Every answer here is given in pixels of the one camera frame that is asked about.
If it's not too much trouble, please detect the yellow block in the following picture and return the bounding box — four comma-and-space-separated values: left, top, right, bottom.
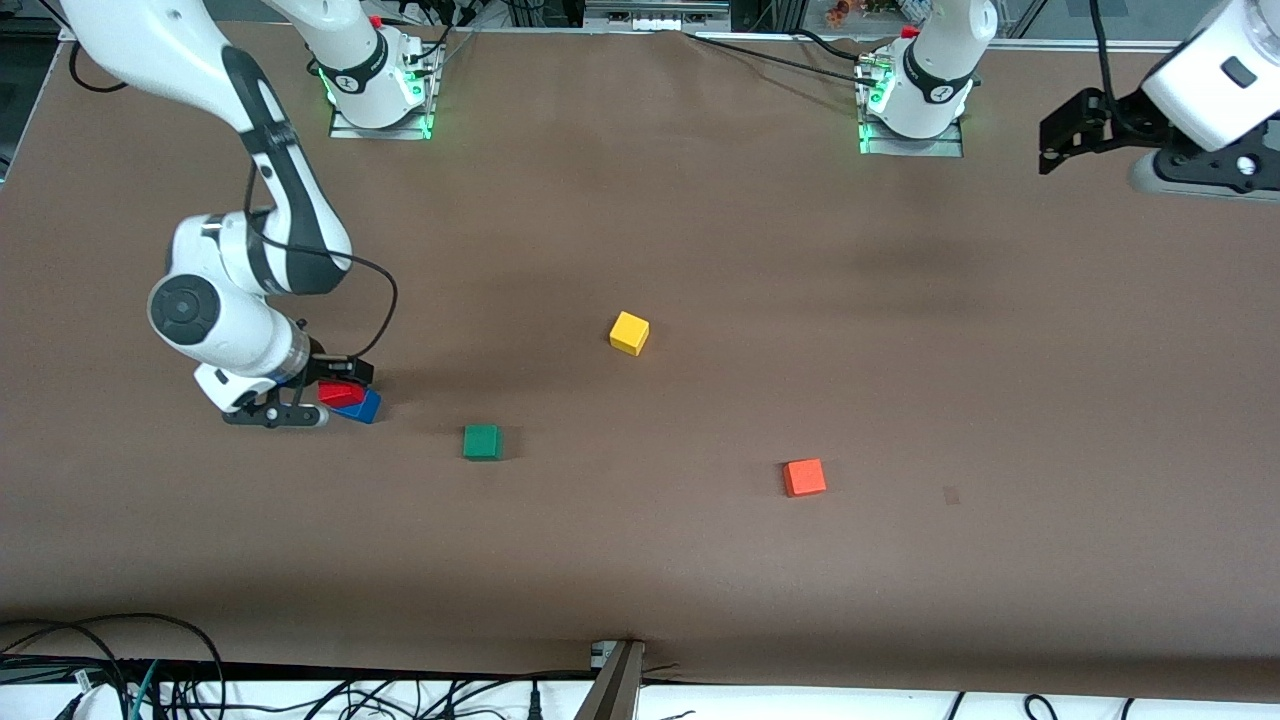
609, 311, 651, 357

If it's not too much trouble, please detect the white power strip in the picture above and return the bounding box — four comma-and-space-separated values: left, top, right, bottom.
584, 0, 733, 32

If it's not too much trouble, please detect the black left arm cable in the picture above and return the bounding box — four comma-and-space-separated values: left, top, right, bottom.
1088, 0, 1133, 133

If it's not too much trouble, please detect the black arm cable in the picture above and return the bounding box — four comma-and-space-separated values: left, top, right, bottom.
1088, 0, 1133, 133
66, 38, 400, 379

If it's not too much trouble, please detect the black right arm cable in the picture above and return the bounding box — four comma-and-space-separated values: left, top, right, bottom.
66, 38, 400, 379

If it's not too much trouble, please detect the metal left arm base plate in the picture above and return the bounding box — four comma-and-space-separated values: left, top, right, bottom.
857, 55, 966, 158

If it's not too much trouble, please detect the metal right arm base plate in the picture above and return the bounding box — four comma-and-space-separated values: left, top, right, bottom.
328, 38, 438, 141

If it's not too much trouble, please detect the black base cable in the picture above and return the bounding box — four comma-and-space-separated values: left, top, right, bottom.
793, 28, 873, 65
685, 33, 881, 89

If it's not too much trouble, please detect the black table edge rail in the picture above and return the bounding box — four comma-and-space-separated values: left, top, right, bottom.
0, 654, 601, 687

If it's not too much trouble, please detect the black looped cable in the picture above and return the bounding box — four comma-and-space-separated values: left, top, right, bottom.
0, 612, 227, 720

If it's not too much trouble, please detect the teal cable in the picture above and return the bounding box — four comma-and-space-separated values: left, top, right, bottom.
127, 660, 162, 720

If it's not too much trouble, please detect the aluminium camera post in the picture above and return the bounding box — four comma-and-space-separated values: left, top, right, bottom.
574, 639, 647, 720

